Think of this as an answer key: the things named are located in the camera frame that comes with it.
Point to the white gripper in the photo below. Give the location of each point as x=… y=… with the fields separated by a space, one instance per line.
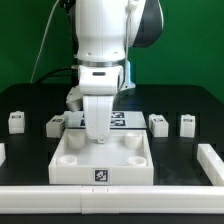
x=95 y=94

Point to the white square tabletop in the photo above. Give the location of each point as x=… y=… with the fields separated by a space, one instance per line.
x=125 y=159

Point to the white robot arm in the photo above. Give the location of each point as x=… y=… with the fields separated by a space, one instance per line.
x=102 y=33

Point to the white sheet with AprilTags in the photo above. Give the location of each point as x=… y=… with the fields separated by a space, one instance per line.
x=119 y=120

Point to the white U-shaped obstacle fence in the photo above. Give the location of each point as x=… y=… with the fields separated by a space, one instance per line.
x=111 y=199

